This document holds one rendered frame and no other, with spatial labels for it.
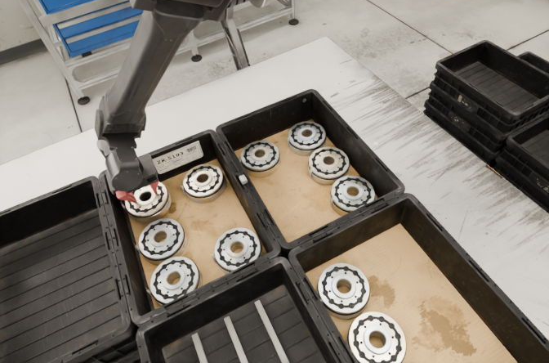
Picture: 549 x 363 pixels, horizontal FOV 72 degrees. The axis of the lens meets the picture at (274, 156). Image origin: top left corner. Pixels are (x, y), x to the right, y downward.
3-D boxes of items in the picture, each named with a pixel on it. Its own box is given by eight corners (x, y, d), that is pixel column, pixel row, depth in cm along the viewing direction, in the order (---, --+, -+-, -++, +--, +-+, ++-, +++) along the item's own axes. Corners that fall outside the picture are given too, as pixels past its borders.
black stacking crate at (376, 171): (222, 157, 107) (214, 128, 98) (314, 118, 114) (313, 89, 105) (287, 276, 83) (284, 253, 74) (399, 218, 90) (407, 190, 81)
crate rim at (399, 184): (215, 133, 100) (212, 127, 98) (314, 93, 107) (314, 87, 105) (285, 257, 76) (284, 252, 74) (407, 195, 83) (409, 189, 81)
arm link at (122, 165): (142, 105, 76) (95, 105, 71) (160, 141, 69) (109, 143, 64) (135, 151, 83) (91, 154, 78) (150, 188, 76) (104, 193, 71)
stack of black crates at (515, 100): (412, 135, 195) (434, 62, 161) (457, 113, 203) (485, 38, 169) (475, 189, 171) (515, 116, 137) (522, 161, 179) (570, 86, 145)
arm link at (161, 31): (231, -47, 46) (140, -72, 39) (242, -7, 44) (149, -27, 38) (140, 110, 79) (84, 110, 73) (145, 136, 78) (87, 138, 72)
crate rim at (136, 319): (100, 178, 93) (96, 172, 91) (214, 133, 100) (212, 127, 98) (137, 332, 69) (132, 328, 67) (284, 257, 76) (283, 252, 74)
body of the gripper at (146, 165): (158, 177, 84) (148, 156, 78) (113, 196, 82) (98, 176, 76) (151, 158, 88) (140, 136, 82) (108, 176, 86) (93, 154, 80)
